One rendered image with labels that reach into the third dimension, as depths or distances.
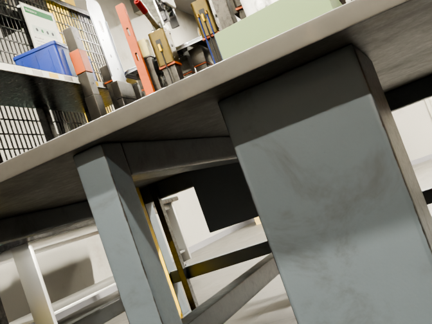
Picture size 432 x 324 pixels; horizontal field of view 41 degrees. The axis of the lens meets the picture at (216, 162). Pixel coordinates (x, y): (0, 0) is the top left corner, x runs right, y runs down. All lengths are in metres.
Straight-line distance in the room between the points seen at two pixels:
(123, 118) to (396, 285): 0.62
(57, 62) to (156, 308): 1.06
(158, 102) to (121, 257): 0.34
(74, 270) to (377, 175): 4.64
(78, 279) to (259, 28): 4.57
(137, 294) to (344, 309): 0.42
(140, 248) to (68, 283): 4.26
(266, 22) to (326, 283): 0.54
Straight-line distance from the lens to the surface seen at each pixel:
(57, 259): 5.43
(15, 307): 4.95
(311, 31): 1.03
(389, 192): 1.14
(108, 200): 1.23
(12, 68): 1.75
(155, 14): 1.96
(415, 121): 10.18
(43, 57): 2.05
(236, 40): 1.23
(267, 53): 1.04
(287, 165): 1.17
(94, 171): 1.24
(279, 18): 1.21
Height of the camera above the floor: 0.45
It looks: 4 degrees up
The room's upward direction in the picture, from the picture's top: 20 degrees counter-clockwise
